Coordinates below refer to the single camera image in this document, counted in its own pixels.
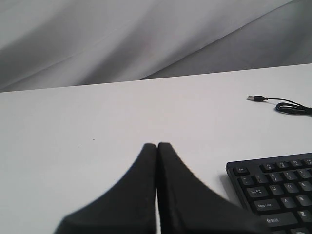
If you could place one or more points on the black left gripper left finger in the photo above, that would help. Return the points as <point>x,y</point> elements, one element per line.
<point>127,208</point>

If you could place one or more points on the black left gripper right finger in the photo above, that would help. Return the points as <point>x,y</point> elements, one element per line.
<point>188,206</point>

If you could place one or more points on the black acer keyboard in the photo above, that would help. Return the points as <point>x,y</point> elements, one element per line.
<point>278,189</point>

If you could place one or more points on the grey backdrop cloth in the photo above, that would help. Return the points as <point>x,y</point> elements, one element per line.
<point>59,43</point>

